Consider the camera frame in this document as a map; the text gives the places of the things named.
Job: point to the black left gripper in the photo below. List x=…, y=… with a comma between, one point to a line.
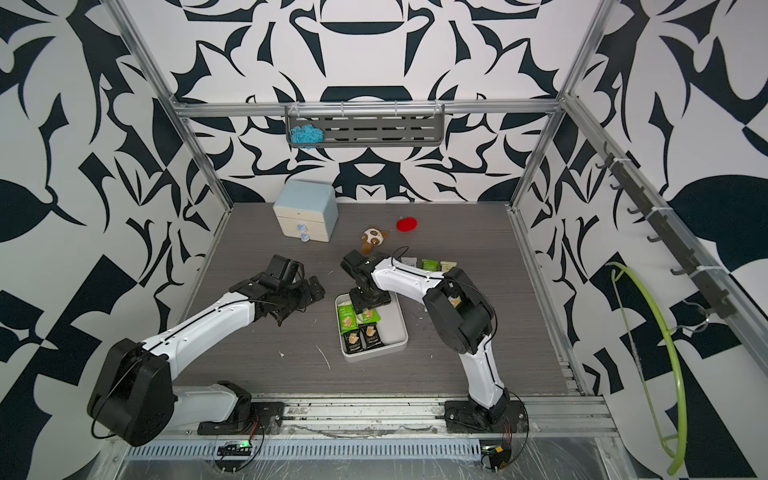
x=307, y=296

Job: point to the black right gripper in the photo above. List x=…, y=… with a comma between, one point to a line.
x=375, y=300

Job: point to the green cookie packet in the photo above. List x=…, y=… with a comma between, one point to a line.
x=430, y=265
x=347, y=317
x=368, y=316

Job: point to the black cookie packet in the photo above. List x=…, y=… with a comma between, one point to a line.
x=352, y=342
x=371, y=336

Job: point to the white storage box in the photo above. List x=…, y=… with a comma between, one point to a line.
x=392, y=329

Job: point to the pale cookie packet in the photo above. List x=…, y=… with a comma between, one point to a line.
x=446, y=266

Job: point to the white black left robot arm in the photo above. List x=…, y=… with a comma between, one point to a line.
x=134, y=397

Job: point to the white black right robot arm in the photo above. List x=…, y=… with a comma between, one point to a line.
x=462, y=315

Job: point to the brown white plush toy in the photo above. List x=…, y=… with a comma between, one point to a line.
x=371, y=238

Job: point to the red plush heart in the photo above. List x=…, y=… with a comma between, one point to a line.
x=406, y=224

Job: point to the light blue drawer cabinet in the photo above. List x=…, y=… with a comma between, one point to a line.
x=307, y=211

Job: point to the blue crochet item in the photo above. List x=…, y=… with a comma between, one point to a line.
x=306, y=136

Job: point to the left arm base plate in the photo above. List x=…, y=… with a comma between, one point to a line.
x=265, y=414

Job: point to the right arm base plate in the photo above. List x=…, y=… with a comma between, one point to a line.
x=467, y=416

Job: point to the grey wall rack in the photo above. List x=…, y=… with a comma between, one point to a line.
x=371, y=124

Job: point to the black hook rail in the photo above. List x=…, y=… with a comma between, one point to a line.
x=669, y=229

